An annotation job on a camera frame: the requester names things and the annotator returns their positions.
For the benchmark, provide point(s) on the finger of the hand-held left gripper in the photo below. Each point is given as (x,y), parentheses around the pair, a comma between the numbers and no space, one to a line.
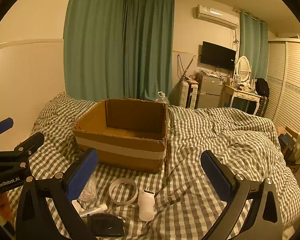
(3,125)
(32,141)

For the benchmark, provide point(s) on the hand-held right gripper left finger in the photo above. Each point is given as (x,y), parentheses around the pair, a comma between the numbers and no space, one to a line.
(82,177)

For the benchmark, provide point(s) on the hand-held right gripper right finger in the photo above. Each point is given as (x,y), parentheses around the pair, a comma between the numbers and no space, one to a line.
(216,177)

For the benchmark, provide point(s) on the white squeeze tube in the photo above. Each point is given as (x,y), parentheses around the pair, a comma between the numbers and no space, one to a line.
(97,208)

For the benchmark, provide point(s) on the brown cardboard box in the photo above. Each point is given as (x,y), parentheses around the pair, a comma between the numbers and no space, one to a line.
(120,152)

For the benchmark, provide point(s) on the black case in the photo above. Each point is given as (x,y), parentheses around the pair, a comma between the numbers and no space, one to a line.
(105,226)

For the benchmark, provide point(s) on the white lint shaver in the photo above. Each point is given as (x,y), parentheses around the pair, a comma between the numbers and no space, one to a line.
(146,207)

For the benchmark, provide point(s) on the person's left hand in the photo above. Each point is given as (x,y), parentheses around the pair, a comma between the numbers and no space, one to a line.
(3,208)

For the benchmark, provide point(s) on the grey checked blanket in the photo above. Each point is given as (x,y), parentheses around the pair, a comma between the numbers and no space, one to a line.
(190,142)

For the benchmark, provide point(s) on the wooden chair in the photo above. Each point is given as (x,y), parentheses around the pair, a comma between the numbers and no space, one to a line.
(288,132)

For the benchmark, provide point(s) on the dark suitcase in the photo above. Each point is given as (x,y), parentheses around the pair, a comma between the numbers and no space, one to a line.
(263,106)

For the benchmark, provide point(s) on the white dressing table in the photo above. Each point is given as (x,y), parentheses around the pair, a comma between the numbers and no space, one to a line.
(245,95)

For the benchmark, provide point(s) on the white ribbed suitcase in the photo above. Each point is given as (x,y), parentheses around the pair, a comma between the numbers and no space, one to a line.
(187,95)

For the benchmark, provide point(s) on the grey small fridge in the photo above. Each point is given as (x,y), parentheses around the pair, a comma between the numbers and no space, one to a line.
(208,90)

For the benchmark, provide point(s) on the clear water jug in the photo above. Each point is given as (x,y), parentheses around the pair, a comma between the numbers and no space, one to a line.
(162,97)

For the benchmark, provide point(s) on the black backpack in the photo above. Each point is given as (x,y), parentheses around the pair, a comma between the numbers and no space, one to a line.
(262,87)

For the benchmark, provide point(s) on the mop stick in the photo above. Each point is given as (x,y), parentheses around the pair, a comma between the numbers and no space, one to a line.
(182,77)

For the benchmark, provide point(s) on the white oval mirror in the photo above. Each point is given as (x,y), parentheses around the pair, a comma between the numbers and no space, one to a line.
(243,66)

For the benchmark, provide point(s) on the teal curtain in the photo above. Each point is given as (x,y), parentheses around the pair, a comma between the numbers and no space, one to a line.
(147,50)
(252,42)
(95,42)

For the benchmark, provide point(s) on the white louvred wardrobe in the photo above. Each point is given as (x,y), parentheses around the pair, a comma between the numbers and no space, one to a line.
(290,80)

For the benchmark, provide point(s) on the white air conditioner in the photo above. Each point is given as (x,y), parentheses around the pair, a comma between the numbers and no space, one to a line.
(215,15)

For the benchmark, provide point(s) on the small photo frame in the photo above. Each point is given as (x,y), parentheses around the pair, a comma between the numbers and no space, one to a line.
(237,79)

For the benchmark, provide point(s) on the black wall television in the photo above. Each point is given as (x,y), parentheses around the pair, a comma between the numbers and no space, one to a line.
(217,55)

